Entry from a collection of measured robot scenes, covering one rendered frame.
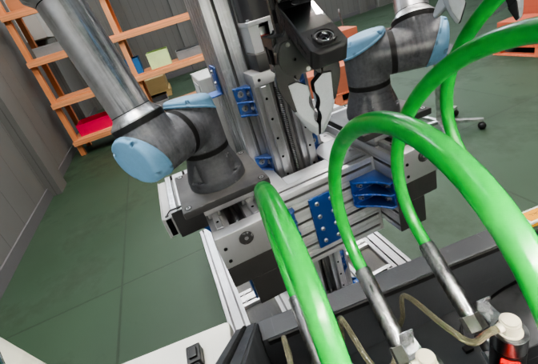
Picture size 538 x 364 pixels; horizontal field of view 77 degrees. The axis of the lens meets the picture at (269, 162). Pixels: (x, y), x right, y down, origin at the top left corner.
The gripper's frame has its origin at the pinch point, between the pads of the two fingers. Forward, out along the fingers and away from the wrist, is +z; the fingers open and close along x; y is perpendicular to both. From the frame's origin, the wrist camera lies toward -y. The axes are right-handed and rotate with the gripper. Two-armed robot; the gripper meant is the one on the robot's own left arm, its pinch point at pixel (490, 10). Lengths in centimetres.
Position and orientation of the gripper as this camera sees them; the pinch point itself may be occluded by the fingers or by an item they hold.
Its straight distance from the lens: 56.3
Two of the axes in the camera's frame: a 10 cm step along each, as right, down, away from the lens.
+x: -10.0, 0.5, -0.1
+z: 0.6, 9.6, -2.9
